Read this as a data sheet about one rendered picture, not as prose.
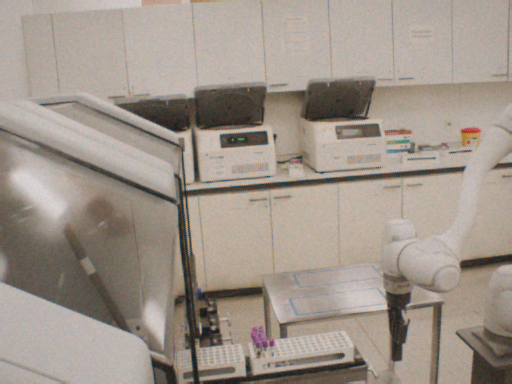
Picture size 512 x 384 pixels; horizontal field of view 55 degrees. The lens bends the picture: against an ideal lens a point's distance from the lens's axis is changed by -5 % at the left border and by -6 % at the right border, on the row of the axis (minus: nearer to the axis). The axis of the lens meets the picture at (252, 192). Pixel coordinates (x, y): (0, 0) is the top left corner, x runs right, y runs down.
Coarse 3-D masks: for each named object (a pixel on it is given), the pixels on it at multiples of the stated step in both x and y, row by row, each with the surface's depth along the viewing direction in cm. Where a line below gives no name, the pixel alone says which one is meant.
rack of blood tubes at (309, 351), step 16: (304, 336) 152; (320, 336) 152; (336, 336) 151; (288, 352) 144; (304, 352) 144; (320, 352) 143; (336, 352) 143; (352, 352) 144; (256, 368) 141; (272, 368) 142; (288, 368) 142
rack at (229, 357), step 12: (204, 348) 148; (216, 348) 149; (228, 348) 148; (240, 348) 147; (204, 360) 143; (216, 360) 141; (228, 360) 141; (240, 360) 141; (204, 372) 146; (216, 372) 145; (228, 372) 145; (240, 372) 141
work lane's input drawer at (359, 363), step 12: (360, 360) 145; (276, 372) 142; (288, 372) 142; (300, 372) 143; (312, 372) 143; (324, 372) 142; (336, 372) 143; (348, 372) 143; (360, 372) 144; (372, 372) 150
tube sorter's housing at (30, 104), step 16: (48, 96) 174; (64, 96) 175; (80, 96) 175; (32, 112) 106; (48, 112) 112; (112, 112) 178; (128, 112) 186; (80, 128) 112; (144, 128) 181; (160, 128) 184; (112, 144) 111; (144, 160) 112; (160, 160) 120; (176, 192) 187
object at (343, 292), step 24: (360, 264) 218; (264, 288) 213; (288, 288) 199; (312, 288) 197; (336, 288) 195; (360, 288) 194; (264, 312) 216; (288, 312) 178; (312, 312) 177; (336, 312) 176; (360, 312) 174; (384, 312) 176; (432, 336) 182; (432, 360) 184
